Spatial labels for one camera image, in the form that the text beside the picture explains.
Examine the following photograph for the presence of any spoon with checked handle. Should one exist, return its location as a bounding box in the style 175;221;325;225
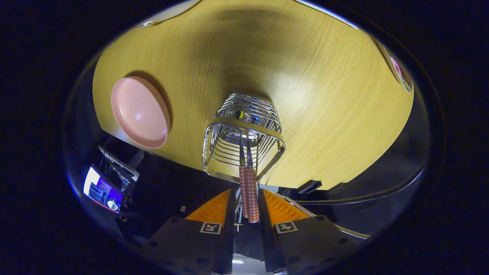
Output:
244;141;260;223

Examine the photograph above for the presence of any lit computer monitor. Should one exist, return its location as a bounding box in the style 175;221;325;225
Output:
83;165;125;214

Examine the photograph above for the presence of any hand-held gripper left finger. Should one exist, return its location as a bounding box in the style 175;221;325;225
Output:
147;188;237;275

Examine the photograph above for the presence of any plate of meat and vegetables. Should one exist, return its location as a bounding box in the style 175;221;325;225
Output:
376;40;414;93

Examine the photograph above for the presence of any pink plate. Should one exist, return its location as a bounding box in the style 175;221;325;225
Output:
111;76;171;149

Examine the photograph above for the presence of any metal wire basket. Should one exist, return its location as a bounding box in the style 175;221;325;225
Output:
202;93;286;183

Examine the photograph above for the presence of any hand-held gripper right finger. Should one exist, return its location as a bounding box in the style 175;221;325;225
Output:
258;188;358;275

